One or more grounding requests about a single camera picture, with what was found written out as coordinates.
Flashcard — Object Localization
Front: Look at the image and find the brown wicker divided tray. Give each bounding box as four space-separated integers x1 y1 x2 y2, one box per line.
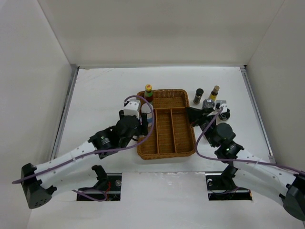
137 89 195 160

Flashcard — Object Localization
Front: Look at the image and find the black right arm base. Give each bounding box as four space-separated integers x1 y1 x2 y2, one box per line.
205 165 252 201

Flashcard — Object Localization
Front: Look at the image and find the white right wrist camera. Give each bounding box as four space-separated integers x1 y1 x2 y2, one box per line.
215 100 228 113

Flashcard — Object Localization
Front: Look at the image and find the yellow-label cork-cap bottle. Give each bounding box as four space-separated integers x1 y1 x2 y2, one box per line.
208 85 220 102

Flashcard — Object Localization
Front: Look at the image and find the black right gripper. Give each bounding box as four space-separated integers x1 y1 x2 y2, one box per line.
185 106 217 147

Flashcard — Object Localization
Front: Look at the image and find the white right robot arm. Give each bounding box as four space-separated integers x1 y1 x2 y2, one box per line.
186 105 305 221

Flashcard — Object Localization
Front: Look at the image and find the clear-top salt grinder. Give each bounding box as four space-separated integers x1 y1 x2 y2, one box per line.
202 99 215 113

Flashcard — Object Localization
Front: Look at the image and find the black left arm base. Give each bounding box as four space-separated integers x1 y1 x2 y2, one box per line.
76 165 122 202

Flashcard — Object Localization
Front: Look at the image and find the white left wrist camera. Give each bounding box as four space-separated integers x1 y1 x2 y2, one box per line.
123 100 141 119

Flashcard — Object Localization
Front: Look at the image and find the black-cap small pepper bottle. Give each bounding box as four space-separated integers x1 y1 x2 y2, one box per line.
193 88 204 104

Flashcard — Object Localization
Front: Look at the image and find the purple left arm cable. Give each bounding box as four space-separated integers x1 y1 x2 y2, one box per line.
11 95 155 202

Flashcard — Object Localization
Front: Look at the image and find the silver-lid white granule jar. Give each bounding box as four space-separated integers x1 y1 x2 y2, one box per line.
141 103 153 127

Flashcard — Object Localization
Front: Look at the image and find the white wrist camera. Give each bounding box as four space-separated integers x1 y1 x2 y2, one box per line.
123 100 141 119
215 100 228 113

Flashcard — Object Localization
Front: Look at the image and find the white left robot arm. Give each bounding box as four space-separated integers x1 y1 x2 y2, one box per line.
17 111 150 209

